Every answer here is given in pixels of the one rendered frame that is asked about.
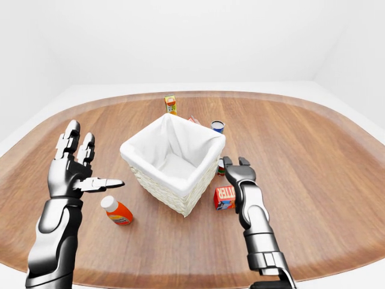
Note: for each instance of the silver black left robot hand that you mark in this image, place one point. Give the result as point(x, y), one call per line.
point(66, 177)

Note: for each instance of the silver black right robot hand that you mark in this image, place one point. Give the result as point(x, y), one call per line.
point(239, 173)

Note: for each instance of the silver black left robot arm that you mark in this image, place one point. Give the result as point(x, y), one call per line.
point(52, 241)

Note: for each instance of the red butter box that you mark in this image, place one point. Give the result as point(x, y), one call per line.
point(224, 198)

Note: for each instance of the white lined wicker basket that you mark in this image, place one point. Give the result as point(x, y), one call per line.
point(174, 164)

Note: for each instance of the red labelled tin can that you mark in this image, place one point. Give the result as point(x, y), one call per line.
point(221, 168)

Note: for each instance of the blue tin can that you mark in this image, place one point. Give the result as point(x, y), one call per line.
point(217, 126)

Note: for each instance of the orange bottle with white cap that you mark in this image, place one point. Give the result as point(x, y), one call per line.
point(118, 211)

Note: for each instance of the red and white carton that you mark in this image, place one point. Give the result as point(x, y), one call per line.
point(195, 120)

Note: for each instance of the orange juice carton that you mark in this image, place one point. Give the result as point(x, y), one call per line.
point(170, 104)

